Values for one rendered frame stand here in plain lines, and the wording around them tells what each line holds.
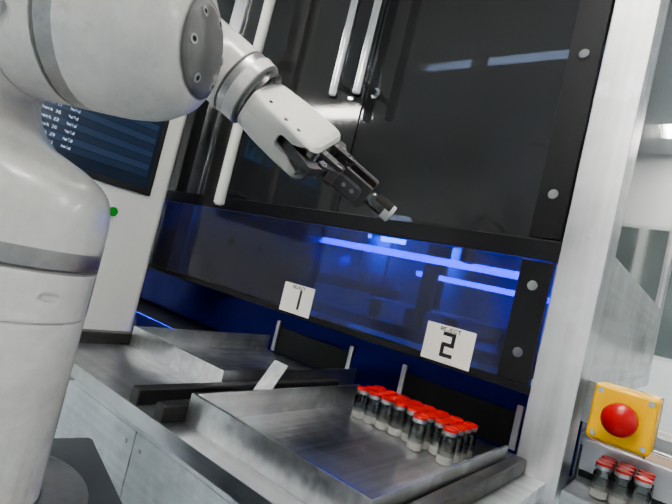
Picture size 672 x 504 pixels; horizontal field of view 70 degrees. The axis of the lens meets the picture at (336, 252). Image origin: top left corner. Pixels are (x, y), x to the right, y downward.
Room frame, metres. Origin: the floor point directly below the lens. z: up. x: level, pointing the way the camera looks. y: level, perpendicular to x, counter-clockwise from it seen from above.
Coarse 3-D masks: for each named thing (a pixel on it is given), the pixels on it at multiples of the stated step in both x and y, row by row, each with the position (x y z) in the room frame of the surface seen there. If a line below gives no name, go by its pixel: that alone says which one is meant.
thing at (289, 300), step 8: (288, 288) 1.01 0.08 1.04; (296, 288) 0.99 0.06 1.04; (304, 288) 0.98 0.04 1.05; (288, 296) 1.00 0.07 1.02; (296, 296) 0.99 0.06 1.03; (304, 296) 0.98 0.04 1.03; (312, 296) 0.96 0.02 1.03; (280, 304) 1.01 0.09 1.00; (288, 304) 1.00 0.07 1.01; (296, 304) 0.99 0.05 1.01; (304, 304) 0.97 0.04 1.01; (296, 312) 0.98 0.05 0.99; (304, 312) 0.97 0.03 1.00
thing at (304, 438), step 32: (192, 416) 0.56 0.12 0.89; (224, 416) 0.53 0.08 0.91; (256, 416) 0.64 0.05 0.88; (288, 416) 0.68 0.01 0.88; (320, 416) 0.71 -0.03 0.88; (224, 448) 0.52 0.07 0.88; (256, 448) 0.49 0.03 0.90; (288, 448) 0.47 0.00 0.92; (320, 448) 0.58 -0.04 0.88; (352, 448) 0.61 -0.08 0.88; (384, 448) 0.64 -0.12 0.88; (288, 480) 0.46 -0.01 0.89; (320, 480) 0.44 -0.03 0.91; (352, 480) 0.51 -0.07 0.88; (384, 480) 0.54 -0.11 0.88; (416, 480) 0.47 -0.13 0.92; (448, 480) 0.52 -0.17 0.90
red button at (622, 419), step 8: (608, 408) 0.60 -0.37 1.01; (616, 408) 0.59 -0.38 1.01; (624, 408) 0.59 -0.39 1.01; (600, 416) 0.61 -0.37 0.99; (608, 416) 0.60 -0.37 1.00; (616, 416) 0.59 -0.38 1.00; (624, 416) 0.59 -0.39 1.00; (632, 416) 0.58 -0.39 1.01; (608, 424) 0.60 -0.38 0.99; (616, 424) 0.59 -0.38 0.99; (624, 424) 0.59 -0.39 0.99; (632, 424) 0.58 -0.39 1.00; (608, 432) 0.60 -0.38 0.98; (616, 432) 0.59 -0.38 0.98; (624, 432) 0.59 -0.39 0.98; (632, 432) 0.58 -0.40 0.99
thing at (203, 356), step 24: (144, 336) 0.84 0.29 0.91; (168, 336) 0.92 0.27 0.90; (192, 336) 0.96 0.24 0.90; (216, 336) 1.01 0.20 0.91; (240, 336) 1.06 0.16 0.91; (264, 336) 1.12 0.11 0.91; (168, 360) 0.79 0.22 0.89; (192, 360) 0.75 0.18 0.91; (216, 360) 0.90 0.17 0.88; (240, 360) 0.95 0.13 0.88; (264, 360) 1.00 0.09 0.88; (288, 360) 1.06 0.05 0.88
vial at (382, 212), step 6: (372, 192) 0.57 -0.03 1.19; (378, 192) 0.57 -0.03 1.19; (366, 198) 0.57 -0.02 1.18; (372, 198) 0.56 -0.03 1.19; (366, 204) 0.57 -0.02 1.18; (372, 204) 0.57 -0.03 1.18; (378, 204) 0.56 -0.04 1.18; (372, 210) 0.57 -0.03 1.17; (378, 210) 0.57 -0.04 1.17; (384, 210) 0.57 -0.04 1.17; (390, 210) 0.57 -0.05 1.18; (384, 216) 0.57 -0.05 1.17; (390, 216) 0.57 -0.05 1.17
